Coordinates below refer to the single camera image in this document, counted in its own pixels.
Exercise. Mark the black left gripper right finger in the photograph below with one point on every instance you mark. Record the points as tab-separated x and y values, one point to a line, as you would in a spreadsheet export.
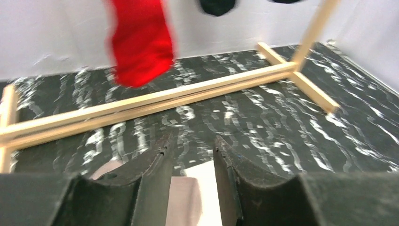
252	196

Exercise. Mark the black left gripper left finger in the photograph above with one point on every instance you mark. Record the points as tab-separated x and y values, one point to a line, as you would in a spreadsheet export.
134	194

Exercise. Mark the white sock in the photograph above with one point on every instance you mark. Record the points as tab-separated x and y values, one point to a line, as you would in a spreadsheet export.
210	211

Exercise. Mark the grey sock brown stripes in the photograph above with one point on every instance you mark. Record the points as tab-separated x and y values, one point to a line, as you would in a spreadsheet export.
184	204

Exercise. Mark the red bear sock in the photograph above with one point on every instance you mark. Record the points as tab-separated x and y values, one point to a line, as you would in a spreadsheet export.
141	43

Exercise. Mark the black sock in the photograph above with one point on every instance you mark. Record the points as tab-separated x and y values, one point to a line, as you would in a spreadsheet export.
217	7
286	1

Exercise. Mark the wooden hanging rack frame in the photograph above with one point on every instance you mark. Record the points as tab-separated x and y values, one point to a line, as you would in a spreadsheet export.
16	136

